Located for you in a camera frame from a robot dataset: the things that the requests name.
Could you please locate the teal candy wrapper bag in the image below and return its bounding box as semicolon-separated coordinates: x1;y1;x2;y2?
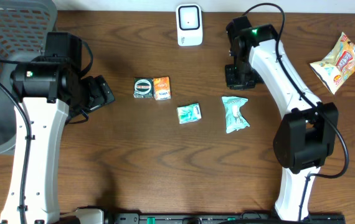
222;96;250;134

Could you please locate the green tissue pack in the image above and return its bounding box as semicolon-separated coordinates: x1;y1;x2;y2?
177;103;202;124

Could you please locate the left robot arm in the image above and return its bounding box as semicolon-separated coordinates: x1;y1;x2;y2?
0;62;114;223

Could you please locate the yellow blue snack bag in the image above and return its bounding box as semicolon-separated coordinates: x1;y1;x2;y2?
310;32;355;94

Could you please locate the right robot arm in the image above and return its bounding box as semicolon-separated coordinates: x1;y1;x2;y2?
225;22;339;221

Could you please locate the round black lidded cup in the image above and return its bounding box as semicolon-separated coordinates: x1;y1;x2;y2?
133;78;153;98

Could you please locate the grey plastic mesh basket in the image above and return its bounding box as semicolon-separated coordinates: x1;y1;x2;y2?
0;0;57;154

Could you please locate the white barcode scanner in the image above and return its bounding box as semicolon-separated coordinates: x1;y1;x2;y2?
176;4;203;47

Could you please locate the orange juice carton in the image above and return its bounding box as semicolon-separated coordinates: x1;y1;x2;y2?
153;77;171;100

